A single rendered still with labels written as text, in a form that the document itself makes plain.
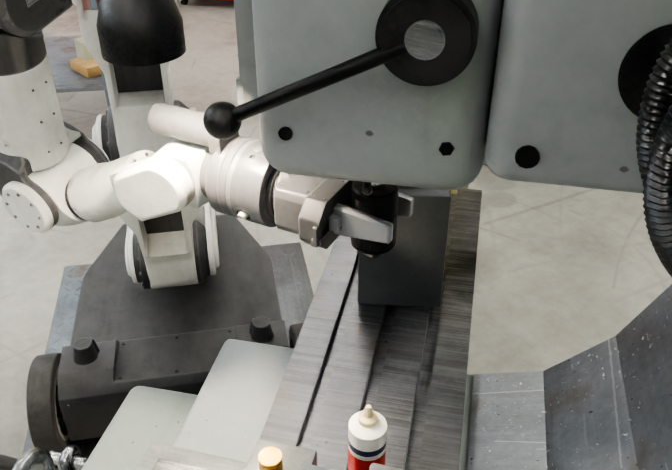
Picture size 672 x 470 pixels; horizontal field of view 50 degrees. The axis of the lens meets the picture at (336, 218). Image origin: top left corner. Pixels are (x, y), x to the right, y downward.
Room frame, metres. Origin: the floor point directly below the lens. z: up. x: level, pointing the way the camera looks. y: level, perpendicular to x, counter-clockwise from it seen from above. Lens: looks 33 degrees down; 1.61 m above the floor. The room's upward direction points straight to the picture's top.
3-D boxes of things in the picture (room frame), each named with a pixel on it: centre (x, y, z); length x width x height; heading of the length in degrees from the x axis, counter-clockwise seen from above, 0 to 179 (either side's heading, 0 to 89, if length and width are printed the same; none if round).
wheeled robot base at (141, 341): (1.33, 0.37, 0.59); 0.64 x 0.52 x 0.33; 10
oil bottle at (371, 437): (0.51, -0.03, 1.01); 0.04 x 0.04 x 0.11
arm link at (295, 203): (0.66, 0.04, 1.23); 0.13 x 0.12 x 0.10; 153
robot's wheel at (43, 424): (1.04, 0.59, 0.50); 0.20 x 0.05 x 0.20; 10
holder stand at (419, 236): (0.91, -0.10, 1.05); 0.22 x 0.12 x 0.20; 176
